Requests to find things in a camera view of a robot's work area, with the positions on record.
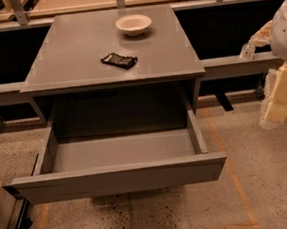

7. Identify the grey top drawer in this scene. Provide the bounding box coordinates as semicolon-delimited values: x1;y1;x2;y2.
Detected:
3;79;230;207

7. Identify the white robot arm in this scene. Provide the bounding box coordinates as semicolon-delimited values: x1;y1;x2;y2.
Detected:
259;0;287;130

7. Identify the grey drawer cabinet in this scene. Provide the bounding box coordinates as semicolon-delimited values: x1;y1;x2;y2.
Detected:
14;0;212;145

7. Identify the clear plastic bottle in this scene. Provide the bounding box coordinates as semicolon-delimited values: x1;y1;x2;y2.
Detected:
240;43;255;61

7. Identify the white ceramic bowl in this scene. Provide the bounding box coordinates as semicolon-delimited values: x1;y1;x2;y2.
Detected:
115;14;152;37

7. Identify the black snack packet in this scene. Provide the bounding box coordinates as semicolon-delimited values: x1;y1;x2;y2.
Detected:
101;53;138;70

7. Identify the black floor bar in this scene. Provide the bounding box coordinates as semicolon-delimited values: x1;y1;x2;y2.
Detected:
15;199;33;229

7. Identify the long grey shelf rail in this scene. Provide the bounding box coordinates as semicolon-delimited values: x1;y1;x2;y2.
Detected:
0;52;283;106

